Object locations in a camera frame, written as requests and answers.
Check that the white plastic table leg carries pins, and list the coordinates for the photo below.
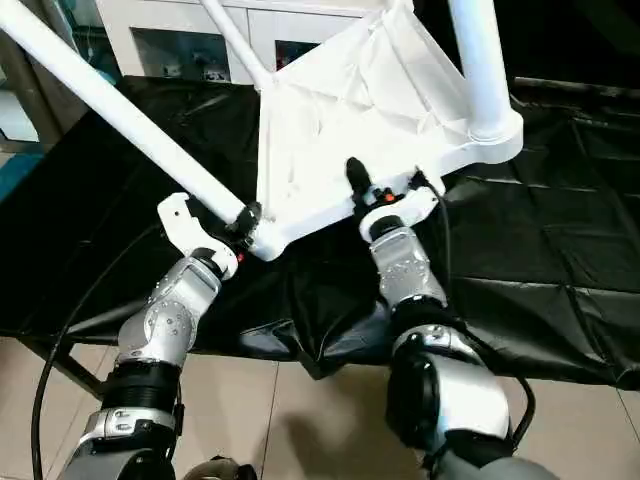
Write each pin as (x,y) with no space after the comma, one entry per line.
(125,115)
(235,40)
(482,75)

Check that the black mat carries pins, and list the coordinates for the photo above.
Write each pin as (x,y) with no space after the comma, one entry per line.
(550,225)

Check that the white glass-door cabinet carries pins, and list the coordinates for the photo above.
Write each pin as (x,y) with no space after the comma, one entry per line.
(175,30)

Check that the white plastic table top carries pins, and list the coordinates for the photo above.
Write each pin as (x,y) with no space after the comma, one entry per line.
(375,125)

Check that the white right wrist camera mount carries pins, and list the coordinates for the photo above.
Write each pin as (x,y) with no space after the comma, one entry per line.
(410,207)

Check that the dark low bench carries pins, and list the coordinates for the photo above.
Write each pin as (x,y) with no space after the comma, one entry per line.
(575,87)

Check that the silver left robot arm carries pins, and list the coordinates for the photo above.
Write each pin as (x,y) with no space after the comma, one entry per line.
(165,310)

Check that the black folding table frame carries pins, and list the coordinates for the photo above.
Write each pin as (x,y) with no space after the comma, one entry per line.
(75,370)

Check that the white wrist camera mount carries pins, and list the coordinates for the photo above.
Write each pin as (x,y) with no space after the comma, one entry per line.
(410,207)
(185,225)

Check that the black speaker with gold label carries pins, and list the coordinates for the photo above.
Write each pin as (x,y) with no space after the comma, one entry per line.
(575,35)

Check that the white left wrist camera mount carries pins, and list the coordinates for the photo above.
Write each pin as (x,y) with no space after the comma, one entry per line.
(185,225)

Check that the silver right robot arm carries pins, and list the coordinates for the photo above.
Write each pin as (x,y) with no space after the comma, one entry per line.
(410,280)

